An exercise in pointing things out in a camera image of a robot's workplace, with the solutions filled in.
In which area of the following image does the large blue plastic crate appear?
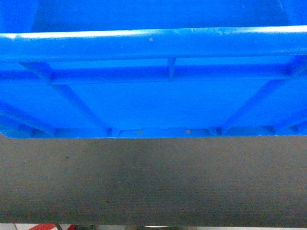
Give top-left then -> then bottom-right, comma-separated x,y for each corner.
0,0 -> 307,138

